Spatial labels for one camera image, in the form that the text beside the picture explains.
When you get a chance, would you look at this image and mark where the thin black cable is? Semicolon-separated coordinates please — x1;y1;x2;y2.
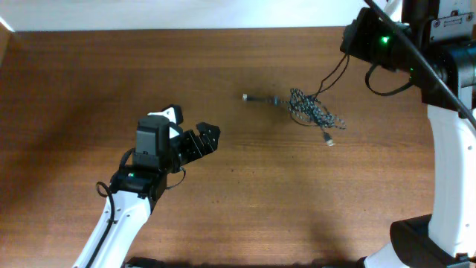
289;54;350;130

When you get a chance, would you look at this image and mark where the black white braided cable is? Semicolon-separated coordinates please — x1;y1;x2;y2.
241;87;347;147

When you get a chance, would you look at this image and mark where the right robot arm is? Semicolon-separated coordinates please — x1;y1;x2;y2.
341;1;475;267

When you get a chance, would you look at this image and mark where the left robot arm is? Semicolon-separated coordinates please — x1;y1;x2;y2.
74;113;221;267

